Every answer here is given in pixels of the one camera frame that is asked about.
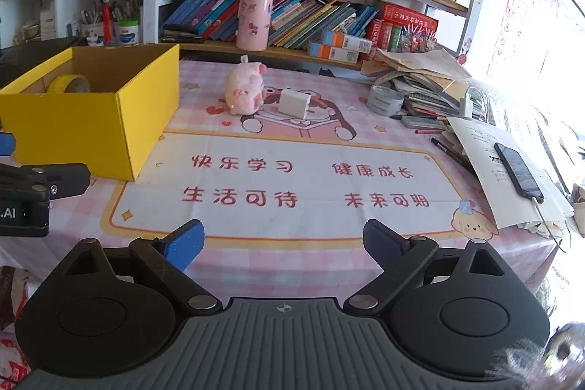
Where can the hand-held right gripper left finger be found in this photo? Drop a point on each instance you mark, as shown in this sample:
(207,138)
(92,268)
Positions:
(185,246)

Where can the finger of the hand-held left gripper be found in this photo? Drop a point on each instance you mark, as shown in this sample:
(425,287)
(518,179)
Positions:
(64,180)
(7,144)

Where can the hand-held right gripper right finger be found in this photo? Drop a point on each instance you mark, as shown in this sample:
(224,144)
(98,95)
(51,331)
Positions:
(384,244)

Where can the yellow cardboard box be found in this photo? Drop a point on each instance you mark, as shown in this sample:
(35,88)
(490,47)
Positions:
(68,134)

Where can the yellow tape roll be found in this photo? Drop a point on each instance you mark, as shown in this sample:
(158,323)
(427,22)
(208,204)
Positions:
(61,83)

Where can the pink checked cloth desktop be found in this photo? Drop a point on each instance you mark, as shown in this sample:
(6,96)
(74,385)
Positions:
(274,216)

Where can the black piano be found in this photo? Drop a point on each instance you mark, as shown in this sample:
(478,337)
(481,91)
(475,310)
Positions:
(27,56)

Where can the red patterned cloth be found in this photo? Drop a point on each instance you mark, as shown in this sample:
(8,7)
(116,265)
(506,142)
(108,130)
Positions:
(16,326)

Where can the black pen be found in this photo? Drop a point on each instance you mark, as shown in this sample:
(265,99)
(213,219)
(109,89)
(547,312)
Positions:
(452,153)

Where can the red pencil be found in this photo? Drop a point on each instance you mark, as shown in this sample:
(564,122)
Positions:
(427,131)

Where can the large white paper sheet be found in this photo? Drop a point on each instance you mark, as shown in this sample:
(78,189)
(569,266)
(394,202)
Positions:
(480,161)

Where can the grey tape roll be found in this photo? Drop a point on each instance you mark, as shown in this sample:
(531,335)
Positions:
(384,101)

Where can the pen cup with brushes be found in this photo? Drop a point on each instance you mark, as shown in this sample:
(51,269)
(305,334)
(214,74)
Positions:
(91,29)

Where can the black smartphone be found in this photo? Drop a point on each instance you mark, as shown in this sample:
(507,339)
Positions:
(518,170)

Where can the white side shelf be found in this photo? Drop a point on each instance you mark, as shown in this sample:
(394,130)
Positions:
(64,1)

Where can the red tassel ornament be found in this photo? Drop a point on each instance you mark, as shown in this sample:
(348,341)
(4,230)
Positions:
(107,22)

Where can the white jar green lid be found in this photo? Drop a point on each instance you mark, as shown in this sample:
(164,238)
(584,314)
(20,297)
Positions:
(127,34)

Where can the white charger block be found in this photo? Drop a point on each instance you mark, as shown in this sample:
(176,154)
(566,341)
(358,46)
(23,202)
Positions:
(293,103)

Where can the pink pig plush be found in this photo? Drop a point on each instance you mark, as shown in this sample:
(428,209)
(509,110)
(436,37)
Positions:
(244,88)

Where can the pile of papers and notebooks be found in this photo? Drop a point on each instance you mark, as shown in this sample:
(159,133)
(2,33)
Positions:
(420,72)

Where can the black stapler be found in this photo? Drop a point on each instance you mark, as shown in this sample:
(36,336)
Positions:
(180,37)

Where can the orange white carton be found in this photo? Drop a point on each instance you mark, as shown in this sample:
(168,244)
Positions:
(333,53)
(349,42)

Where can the fluffy grey clothing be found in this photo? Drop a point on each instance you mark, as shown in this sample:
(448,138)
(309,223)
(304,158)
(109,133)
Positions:
(548,362)

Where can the bundle of colourful sticks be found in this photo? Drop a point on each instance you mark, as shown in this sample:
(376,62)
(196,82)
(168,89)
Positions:
(418,40)

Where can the thick red dictionary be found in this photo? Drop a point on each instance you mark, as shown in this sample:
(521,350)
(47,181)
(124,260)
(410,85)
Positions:
(409,14)

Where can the pink printed cup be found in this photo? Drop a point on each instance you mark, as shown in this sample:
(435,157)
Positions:
(253,22)

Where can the row of leaning books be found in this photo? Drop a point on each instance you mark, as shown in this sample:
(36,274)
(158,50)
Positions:
(301,20)

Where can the pink alphabet poster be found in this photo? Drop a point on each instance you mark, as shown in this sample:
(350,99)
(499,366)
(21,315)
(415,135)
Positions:
(521,24)

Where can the white wall plug charger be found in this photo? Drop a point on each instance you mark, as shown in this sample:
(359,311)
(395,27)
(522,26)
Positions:
(467,104)

